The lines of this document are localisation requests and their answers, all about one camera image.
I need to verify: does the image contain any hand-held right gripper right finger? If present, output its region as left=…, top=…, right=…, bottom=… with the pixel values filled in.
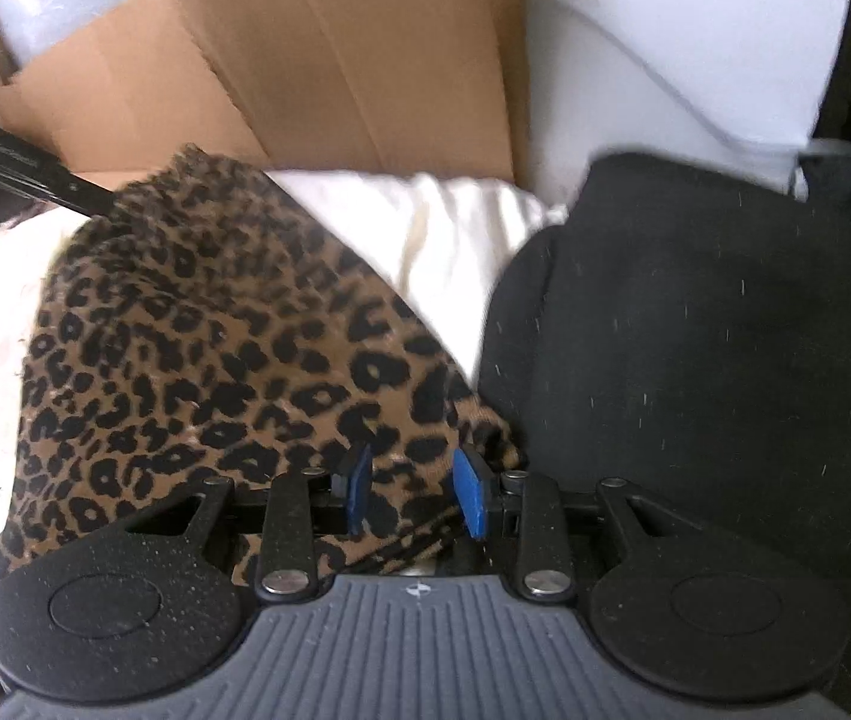
left=453, top=448, right=703, bottom=605

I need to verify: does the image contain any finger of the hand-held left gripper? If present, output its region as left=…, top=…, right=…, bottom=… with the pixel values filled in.
left=58, top=171, right=122, bottom=220

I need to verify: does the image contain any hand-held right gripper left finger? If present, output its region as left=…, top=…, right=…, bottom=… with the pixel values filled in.
left=125, top=444, right=375, bottom=605

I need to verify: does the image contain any leopard print garment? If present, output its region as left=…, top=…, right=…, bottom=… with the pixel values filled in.
left=0, top=144, right=531, bottom=706

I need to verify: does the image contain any long brown cardboard sheet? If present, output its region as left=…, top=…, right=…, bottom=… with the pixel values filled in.
left=0, top=0, right=533, bottom=188

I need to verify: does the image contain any black folded cloth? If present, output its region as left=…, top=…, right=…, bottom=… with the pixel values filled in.
left=474, top=152, right=851, bottom=717

